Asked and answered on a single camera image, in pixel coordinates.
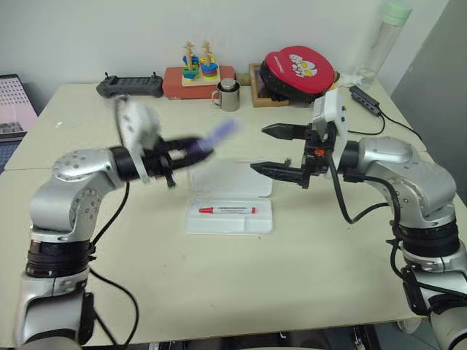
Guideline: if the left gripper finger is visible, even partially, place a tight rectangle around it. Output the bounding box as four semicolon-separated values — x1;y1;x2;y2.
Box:
171;148;217;169
171;136;206;152

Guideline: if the white crumpled tissue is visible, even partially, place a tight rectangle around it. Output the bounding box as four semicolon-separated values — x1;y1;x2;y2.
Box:
337;71;364;90

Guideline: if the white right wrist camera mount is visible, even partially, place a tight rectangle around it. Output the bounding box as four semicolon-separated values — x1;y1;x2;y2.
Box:
312;90;350;180

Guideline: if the black hub cable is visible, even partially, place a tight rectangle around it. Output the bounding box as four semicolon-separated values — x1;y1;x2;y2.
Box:
348;110;425;142

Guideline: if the black usb hub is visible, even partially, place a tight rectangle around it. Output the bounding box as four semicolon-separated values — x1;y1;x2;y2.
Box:
348;85;382;117

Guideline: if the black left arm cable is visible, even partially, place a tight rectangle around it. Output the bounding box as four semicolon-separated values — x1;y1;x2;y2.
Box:
88;180;140;348

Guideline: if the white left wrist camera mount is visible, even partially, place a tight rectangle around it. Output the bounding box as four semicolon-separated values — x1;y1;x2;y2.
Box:
114;95;164;187

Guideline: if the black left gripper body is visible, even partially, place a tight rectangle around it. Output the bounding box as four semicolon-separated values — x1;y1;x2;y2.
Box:
140;140;180;190

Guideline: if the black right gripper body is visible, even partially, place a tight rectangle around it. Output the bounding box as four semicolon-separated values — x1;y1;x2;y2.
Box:
301;123;339;190

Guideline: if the red marker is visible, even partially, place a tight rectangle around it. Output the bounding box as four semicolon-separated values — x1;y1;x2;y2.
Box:
198;206;258;216

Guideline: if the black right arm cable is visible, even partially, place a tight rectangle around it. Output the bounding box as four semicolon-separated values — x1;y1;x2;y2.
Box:
329;156;403;225

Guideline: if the clear bottle green lid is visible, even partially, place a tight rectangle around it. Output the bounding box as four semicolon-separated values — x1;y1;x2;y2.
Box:
355;0;414;84

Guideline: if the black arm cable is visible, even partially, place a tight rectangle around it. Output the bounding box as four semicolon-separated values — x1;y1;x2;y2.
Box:
88;180;140;348
329;156;403;225

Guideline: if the black handheld controller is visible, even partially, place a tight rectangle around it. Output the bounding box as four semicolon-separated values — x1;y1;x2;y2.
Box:
96;71;165;99

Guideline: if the white plastic pencil case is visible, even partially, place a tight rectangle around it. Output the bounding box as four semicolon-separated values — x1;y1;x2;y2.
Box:
185;158;275;236

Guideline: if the colourful wooden stacking toy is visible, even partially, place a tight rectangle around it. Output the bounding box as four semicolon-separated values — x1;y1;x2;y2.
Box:
181;39;221;88

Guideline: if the red black cartoon pad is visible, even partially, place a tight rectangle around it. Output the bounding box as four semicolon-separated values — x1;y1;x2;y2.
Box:
260;44;337;104

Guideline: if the laptop computer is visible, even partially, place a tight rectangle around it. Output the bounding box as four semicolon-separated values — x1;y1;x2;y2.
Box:
0;74;40;173

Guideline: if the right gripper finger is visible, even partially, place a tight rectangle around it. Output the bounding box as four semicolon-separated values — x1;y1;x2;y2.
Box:
250;157;307;188
261;122;312;142

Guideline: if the red rectangular box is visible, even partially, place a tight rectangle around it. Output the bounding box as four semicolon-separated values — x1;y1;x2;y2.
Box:
162;65;236;100

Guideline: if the purple marker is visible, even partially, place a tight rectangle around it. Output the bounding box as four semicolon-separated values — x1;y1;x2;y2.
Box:
198;117;242;152

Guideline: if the wooden tray box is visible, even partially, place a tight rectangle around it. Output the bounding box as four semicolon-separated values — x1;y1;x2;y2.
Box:
248;63;293;108

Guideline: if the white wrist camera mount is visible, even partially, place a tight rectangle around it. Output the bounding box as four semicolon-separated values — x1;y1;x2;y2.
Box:
114;95;164;187
312;90;350;180

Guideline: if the steel mug with lid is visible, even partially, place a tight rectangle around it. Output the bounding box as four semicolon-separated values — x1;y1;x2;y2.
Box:
211;77;241;112

